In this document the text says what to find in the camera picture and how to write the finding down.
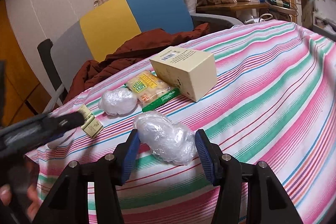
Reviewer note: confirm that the small green white box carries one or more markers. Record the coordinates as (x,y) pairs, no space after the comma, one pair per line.
(92,126)

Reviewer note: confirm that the dark red jacket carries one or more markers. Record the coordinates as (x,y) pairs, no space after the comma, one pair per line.
(132,51)

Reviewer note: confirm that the striped pink tablecloth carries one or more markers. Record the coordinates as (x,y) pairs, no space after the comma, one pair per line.
(274,101)

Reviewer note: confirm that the cream rectangular box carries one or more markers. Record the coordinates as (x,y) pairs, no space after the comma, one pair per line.
(193,72)

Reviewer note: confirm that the left hand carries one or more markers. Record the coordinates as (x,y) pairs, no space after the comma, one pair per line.
(19,198)

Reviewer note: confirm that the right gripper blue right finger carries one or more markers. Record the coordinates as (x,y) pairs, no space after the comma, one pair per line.
(208,157)

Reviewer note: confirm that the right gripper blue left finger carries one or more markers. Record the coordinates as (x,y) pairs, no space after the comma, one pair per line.
(131,147)

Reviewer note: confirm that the grey yellow blue chair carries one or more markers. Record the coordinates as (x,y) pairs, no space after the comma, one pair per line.
(104,29)

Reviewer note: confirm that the clear plastic bag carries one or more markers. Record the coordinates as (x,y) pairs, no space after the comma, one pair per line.
(169,141)

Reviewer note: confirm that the white plastic bag ball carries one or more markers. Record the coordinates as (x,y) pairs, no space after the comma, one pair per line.
(120,101)

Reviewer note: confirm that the cluttered wooden desk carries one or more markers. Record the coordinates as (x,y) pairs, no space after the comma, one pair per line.
(249,11)

